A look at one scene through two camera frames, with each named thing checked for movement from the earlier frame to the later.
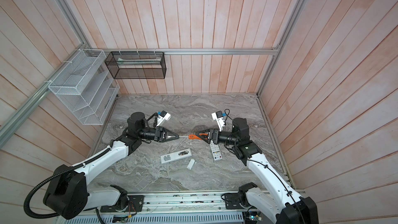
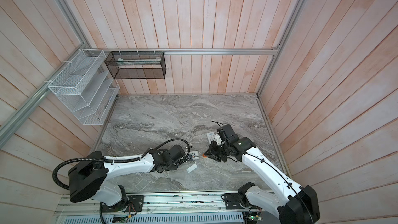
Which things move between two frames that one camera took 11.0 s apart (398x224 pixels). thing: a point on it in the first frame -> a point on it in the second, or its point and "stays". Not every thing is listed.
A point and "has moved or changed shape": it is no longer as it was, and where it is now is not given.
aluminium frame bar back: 187,50 stays
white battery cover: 190,164 has moved or changed shape
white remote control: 176,156 -> 196,153
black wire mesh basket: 137,65 stays
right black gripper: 214,135 -> 211,152
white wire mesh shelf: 86,86 stays
